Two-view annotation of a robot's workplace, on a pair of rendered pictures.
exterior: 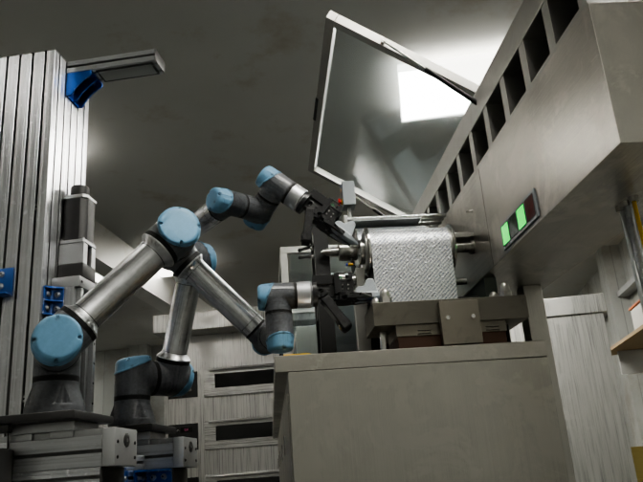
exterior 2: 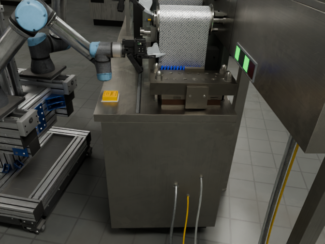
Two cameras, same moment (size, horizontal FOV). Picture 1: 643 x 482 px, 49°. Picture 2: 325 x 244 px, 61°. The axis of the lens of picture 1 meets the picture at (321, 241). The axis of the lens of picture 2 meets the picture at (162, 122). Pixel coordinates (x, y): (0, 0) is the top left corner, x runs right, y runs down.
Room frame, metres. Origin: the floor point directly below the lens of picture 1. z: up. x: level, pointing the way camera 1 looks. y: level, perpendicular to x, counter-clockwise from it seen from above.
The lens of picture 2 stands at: (0.59, -0.21, 1.55)
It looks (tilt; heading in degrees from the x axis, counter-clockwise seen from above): 32 degrees down; 2
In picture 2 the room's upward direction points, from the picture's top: 2 degrees clockwise
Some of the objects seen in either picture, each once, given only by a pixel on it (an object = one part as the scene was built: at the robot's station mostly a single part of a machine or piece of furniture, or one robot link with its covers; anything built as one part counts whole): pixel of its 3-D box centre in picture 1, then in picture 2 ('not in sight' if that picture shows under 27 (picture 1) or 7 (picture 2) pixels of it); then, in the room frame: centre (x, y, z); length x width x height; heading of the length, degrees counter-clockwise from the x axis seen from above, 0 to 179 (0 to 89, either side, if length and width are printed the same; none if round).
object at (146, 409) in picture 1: (132, 412); (41, 62); (2.32, 0.66, 0.87); 0.15 x 0.15 x 0.10
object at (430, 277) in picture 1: (415, 288); (182, 50); (1.94, -0.26, 1.11); 0.23 x 0.01 x 0.18; 95
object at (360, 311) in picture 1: (357, 319); (149, 55); (2.02, -0.09, 1.05); 0.06 x 0.05 x 0.31; 95
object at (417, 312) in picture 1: (444, 317); (191, 82); (1.83, -0.31, 1.00); 0.40 x 0.16 x 0.06; 95
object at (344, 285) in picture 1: (333, 291); (134, 48); (1.92, -0.02, 1.12); 0.12 x 0.08 x 0.09; 95
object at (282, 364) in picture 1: (353, 408); (157, 39); (2.93, -0.08, 0.88); 2.52 x 0.66 x 0.04; 5
